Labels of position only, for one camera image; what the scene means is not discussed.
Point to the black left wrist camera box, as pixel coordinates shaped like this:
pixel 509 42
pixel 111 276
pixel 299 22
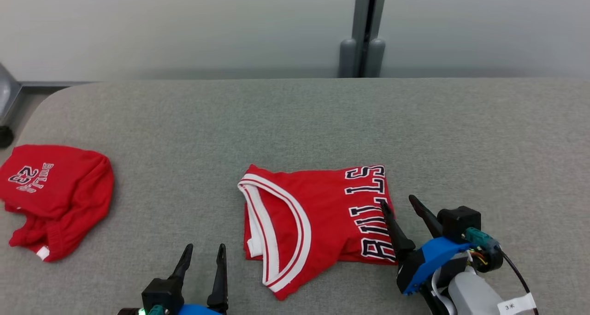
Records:
pixel 161 293

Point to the grey fabric sofa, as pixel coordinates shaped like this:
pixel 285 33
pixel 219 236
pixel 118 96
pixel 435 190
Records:
pixel 276 121

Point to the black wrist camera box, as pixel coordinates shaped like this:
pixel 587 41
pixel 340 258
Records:
pixel 458 222
pixel 161 293

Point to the red Bulls jersey white trim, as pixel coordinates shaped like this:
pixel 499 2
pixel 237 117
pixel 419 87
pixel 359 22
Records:
pixel 322 213

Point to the grey cylinder post foot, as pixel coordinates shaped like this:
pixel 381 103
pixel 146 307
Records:
pixel 348 59
pixel 376 59

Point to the green left camera connector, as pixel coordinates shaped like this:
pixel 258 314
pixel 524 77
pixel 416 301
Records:
pixel 156 310

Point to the grey metal frame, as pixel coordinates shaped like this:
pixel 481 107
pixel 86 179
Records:
pixel 9 93

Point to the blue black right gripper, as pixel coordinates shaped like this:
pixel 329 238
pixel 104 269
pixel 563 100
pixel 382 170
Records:
pixel 433 257

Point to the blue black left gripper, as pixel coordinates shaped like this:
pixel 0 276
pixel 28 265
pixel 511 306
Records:
pixel 198 310

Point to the white paper label tag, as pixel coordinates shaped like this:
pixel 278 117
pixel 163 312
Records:
pixel 516 304

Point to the black caster wheel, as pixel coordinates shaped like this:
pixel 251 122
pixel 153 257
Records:
pixel 5 137

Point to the green camera connector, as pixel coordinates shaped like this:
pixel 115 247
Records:
pixel 156 310
pixel 479 239

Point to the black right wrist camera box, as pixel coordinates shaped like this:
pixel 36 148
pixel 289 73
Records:
pixel 458 222

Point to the green right camera connector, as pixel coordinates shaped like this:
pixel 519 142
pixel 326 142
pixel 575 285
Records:
pixel 479 239

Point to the grey partition post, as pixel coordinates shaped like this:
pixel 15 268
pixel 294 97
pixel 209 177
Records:
pixel 364 10

